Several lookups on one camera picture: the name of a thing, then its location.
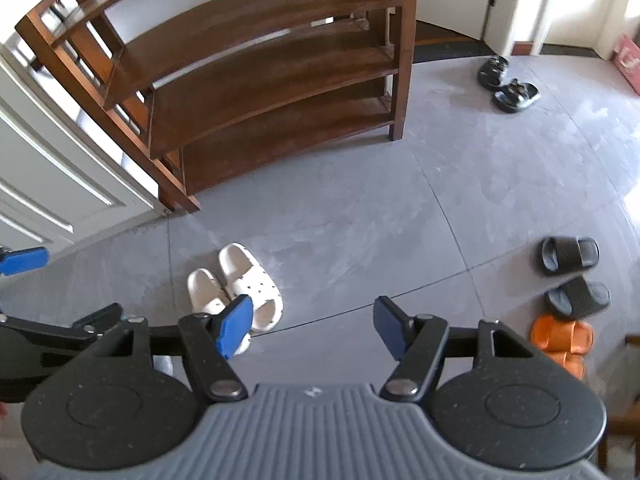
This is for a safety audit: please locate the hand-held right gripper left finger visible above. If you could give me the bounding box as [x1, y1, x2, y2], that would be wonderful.
[94, 294, 250, 403]

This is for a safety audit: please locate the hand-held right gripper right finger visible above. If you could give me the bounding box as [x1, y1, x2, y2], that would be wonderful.
[373, 295, 537, 404]

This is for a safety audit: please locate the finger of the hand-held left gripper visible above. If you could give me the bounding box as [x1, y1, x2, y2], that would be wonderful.
[0, 302, 124, 352]
[0, 246, 51, 277]

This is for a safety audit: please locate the white perforated slipper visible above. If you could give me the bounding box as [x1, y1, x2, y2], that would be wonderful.
[218, 242, 284, 334]
[186, 267, 252, 357]

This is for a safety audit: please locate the wooden shoe rack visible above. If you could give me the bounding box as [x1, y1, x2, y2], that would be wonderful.
[14, 0, 419, 214]

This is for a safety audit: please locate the white panelled door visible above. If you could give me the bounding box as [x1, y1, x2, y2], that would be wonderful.
[0, 42, 174, 267]

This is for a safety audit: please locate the orange slide sandal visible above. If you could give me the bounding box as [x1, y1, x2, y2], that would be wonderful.
[530, 314, 596, 354]
[547, 350, 587, 381]

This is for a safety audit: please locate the dark grey slide sandal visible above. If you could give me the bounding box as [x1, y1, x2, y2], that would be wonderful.
[545, 276, 612, 322]
[537, 236, 601, 277]

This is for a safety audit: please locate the black gold-buckled slipper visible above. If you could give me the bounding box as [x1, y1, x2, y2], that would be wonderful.
[492, 79, 542, 114]
[477, 56, 511, 89]

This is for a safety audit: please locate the pink bag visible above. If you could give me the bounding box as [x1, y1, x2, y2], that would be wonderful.
[614, 35, 640, 95]

